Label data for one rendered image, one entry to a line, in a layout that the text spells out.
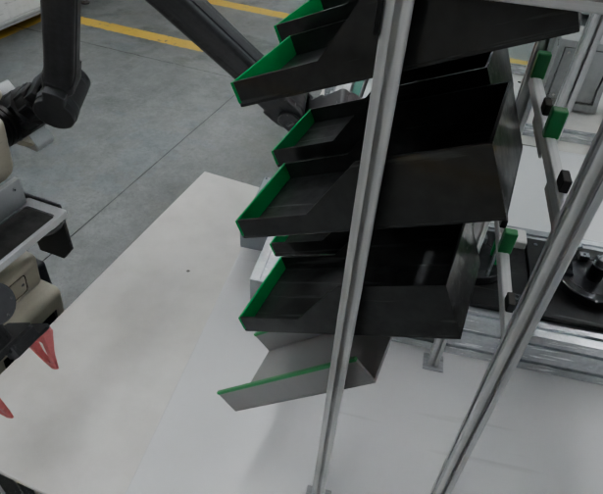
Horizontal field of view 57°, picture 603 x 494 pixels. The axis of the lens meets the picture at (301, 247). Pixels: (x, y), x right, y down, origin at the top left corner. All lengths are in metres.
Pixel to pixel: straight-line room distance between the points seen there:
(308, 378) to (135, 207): 2.27
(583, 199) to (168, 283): 0.96
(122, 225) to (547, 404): 2.15
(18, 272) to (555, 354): 1.12
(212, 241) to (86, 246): 1.45
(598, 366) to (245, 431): 0.68
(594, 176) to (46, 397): 0.96
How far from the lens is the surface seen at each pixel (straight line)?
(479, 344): 1.16
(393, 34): 0.42
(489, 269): 1.16
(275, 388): 0.80
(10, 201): 1.23
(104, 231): 2.81
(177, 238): 1.38
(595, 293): 1.24
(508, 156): 0.53
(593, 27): 1.84
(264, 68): 0.57
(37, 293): 1.40
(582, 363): 1.21
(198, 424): 1.04
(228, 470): 0.99
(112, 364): 1.14
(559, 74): 2.16
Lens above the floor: 1.75
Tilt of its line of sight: 42 degrees down
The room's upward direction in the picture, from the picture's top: 4 degrees clockwise
